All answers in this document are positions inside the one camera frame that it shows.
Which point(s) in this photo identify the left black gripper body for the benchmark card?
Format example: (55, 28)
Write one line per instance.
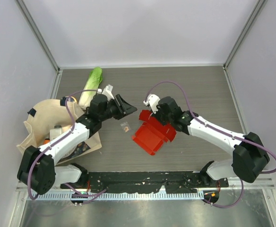
(114, 110)

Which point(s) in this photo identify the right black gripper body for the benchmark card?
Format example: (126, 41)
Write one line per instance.
(164, 118)

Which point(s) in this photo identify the red paper box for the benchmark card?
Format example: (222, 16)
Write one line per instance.
(152, 135)

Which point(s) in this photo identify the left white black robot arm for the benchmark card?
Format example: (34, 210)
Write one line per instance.
(38, 168)

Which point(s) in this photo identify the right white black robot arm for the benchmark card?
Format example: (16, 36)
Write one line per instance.
(248, 158)

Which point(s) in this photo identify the small clear plastic packet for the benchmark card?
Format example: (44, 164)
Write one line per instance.
(125, 126)

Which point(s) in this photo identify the napa cabbage toy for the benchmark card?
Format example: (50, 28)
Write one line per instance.
(94, 80)

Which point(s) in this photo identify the orange white item behind bag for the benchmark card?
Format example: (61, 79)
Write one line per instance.
(71, 99)

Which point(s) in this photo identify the white bottle in bag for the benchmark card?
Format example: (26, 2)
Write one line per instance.
(55, 132)

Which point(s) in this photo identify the beige printed tote bag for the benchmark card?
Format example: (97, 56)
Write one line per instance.
(43, 117)

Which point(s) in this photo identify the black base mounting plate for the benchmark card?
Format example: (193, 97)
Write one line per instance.
(147, 182)

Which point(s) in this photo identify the orange item in bag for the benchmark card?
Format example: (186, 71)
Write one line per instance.
(46, 141)

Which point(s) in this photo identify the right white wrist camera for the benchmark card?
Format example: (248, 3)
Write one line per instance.
(152, 102)

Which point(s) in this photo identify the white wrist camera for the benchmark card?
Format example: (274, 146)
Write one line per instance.
(152, 102)
(107, 91)

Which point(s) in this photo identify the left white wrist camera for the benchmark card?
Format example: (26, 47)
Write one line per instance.
(107, 91)

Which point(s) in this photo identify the white slotted cable duct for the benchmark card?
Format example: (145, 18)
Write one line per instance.
(68, 195)

